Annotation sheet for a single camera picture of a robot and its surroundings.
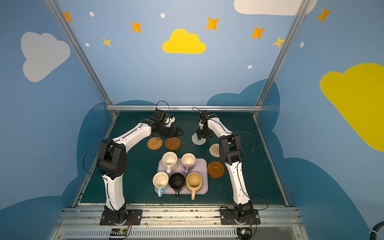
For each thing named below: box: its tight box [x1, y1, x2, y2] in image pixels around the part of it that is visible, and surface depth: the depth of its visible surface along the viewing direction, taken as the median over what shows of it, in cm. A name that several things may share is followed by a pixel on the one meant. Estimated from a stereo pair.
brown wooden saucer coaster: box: [207, 161, 225, 179], surface depth 93 cm
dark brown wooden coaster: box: [165, 137, 181, 151], surface depth 106 cm
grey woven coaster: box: [191, 132, 207, 146], surface depth 106 cm
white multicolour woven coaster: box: [209, 143, 220, 158], surface depth 103 cm
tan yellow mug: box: [185, 172, 203, 201], surface depth 81 cm
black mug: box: [169, 172, 186, 199], surface depth 80 cm
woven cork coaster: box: [147, 137, 163, 151], surface depth 104 cm
